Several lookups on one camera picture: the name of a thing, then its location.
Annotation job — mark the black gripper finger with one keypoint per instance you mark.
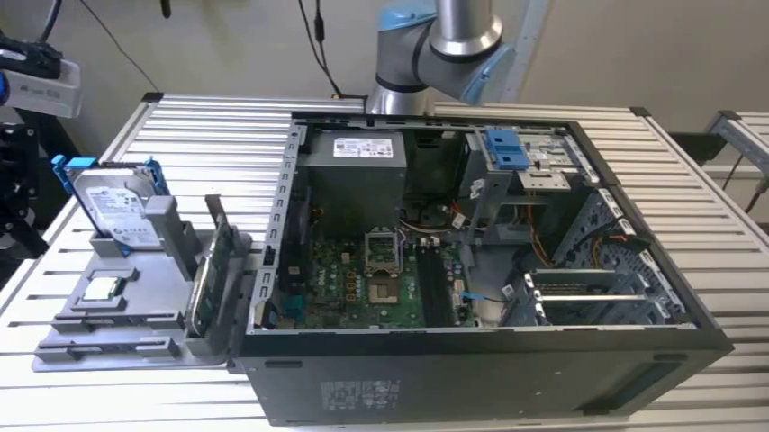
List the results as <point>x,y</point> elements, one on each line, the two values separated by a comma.
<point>20,162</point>

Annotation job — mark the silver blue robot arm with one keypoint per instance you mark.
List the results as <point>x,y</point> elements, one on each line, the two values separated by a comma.
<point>459,27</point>

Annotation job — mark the black RAM slot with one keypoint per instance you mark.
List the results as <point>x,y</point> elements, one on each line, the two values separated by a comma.
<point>438,288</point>
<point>444,288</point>
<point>424,288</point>
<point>431,288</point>

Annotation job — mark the hard disk in blue carrier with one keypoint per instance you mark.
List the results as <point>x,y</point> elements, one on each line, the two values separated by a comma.
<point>113,207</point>

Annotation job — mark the silver CPU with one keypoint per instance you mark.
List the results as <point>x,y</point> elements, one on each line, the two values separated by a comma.
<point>101,289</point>

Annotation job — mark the grey parts rack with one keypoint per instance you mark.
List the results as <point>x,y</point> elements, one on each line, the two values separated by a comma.
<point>156,279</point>

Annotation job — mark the green graphics card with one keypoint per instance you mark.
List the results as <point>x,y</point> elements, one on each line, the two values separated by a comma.
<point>216,279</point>

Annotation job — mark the green motherboard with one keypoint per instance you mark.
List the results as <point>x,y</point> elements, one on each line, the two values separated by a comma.
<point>329,256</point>

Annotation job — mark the grey power supply unit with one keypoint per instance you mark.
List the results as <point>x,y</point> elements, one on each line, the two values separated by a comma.
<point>354,193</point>

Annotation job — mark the metal locking lever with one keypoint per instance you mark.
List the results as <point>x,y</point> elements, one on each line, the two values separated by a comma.
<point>400,254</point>

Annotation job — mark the CPU socket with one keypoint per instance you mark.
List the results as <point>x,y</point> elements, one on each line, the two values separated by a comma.
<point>384,291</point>

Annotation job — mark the grey metal drive cage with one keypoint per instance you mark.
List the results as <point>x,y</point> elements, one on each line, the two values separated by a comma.
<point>498,193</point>

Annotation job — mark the blue plastic drive latch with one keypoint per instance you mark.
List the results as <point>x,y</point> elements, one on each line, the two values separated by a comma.
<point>504,148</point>

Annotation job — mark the black PC case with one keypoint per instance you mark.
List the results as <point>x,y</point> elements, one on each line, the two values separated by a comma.
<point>450,382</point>

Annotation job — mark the grey metal disk bay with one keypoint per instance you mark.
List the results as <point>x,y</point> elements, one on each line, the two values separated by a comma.
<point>591,298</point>

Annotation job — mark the black box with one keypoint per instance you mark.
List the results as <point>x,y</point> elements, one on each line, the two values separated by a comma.
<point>697,148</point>

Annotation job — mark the metal slat side table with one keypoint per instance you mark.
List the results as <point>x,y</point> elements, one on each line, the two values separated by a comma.
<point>750,130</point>

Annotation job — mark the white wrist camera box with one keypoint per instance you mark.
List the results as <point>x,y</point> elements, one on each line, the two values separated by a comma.
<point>41,92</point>

